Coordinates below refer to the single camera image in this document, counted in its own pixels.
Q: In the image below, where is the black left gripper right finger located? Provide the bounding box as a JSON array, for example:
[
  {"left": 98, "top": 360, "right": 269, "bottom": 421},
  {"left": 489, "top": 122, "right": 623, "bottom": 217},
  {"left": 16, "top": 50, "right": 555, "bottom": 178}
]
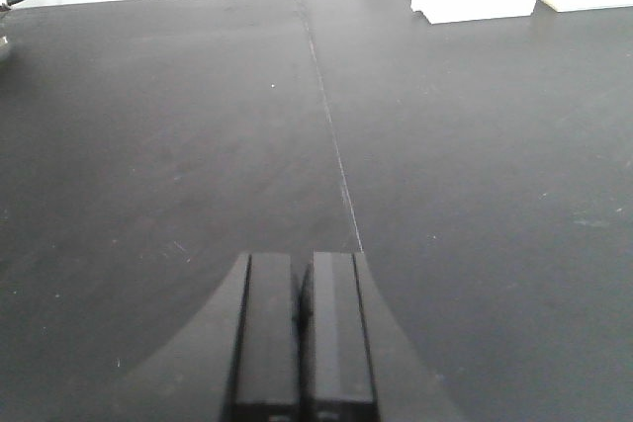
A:
[{"left": 302, "top": 252, "right": 455, "bottom": 421}]

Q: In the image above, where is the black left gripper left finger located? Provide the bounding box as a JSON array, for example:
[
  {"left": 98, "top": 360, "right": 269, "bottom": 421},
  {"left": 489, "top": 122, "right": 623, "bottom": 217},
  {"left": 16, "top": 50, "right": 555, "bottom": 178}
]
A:
[{"left": 123, "top": 253, "right": 300, "bottom": 421}]

